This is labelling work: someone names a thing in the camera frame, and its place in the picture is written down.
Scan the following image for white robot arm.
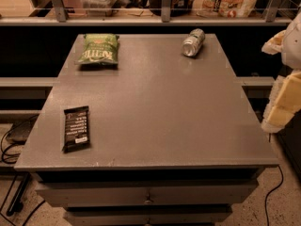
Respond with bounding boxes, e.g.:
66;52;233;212
261;14;301;133

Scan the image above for black rxbar chocolate bar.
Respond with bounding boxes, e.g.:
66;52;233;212
62;105;90;153

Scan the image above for grey metal shelf rail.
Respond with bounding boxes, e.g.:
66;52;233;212
0;0;300;26

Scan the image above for green kettle chips bag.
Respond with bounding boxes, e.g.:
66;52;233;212
77;33;119;65

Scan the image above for black cables on left floor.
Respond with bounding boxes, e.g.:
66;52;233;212
0;114;47;226

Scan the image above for black power adapter box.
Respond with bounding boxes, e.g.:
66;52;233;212
6;121;33;144

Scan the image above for green 7up soda can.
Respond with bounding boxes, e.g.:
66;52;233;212
182;28;205;57

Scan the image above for colourful snack bag on shelf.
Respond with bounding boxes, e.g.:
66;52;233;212
197;0;257;18

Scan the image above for grey cabinet with drawers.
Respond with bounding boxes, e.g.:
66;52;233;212
16;35;278;226

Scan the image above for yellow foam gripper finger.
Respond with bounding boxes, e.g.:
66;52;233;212
261;30;286;55
261;71;301;133

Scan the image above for black cable on right floor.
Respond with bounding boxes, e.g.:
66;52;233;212
263;165;285;226

